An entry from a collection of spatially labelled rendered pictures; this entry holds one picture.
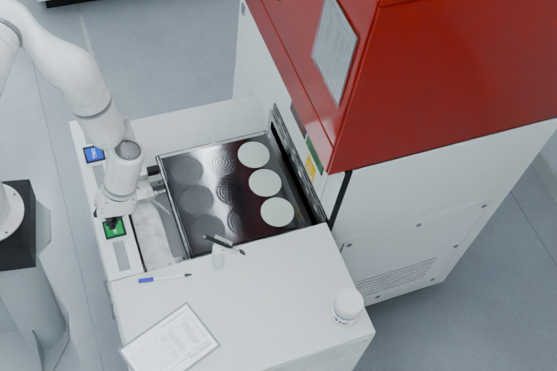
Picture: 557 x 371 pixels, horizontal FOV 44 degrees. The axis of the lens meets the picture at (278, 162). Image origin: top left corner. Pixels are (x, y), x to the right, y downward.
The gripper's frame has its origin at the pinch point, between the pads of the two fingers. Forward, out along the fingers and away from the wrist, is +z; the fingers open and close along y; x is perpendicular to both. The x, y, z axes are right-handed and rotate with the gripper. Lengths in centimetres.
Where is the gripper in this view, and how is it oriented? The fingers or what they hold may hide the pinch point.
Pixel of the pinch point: (112, 221)
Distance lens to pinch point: 190.1
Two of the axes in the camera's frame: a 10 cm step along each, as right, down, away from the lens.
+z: -3.0, 6.0, 7.4
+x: 3.4, 7.9, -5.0
